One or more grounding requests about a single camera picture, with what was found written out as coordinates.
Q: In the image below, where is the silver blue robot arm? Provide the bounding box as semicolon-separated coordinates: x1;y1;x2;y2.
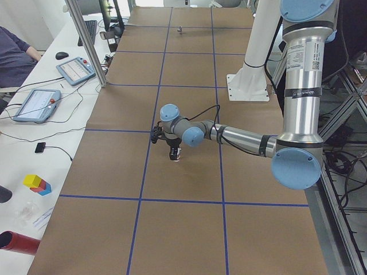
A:
151;1;339;190

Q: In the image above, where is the red cylinder tube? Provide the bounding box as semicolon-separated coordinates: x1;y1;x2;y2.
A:
1;231;41;256

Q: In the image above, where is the white PPR valve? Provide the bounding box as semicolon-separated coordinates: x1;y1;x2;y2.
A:
175;148;181;162

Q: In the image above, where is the teach pendant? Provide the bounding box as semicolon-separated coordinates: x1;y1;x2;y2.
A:
56;57;95;86
13;89;61;123

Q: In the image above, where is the red wooden block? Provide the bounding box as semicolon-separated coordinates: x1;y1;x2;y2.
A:
30;179;47;193

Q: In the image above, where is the aluminium frame post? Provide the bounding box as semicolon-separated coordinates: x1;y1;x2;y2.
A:
65;0;107;88

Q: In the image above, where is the black cylinder object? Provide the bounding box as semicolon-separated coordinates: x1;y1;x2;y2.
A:
0;186;13;203

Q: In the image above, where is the black computer mouse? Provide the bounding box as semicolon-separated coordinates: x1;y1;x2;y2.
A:
55;52;69;60

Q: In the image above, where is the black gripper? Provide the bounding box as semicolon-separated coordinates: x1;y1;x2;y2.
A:
165;136;182;160

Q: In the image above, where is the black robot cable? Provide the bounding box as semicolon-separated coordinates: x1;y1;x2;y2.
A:
188;104;260;156

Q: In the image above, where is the clear plastic bag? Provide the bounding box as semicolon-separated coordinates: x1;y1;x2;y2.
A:
14;201;39;226

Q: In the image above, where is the blue wooden block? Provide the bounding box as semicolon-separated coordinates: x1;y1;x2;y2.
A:
37;181;52;196

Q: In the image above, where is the small black box device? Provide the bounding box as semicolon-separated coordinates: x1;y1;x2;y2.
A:
34;142;46;154

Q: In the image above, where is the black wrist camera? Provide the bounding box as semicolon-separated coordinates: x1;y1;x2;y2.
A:
150;121;165;144

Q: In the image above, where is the black keyboard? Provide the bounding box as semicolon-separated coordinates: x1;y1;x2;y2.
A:
84;20;98;44

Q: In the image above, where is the yellow wooden block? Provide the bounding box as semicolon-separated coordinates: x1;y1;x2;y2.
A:
23;174;41;188

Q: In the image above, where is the seated person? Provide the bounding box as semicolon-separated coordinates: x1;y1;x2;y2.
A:
1;26;42;88

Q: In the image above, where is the teach pendant far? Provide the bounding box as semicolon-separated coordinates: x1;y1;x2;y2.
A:
56;57;95;86

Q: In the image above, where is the teach pendant near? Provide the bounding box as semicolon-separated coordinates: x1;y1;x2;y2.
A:
13;89;61;123

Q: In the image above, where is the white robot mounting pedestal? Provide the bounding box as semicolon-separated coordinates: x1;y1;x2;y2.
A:
227;0;281;102

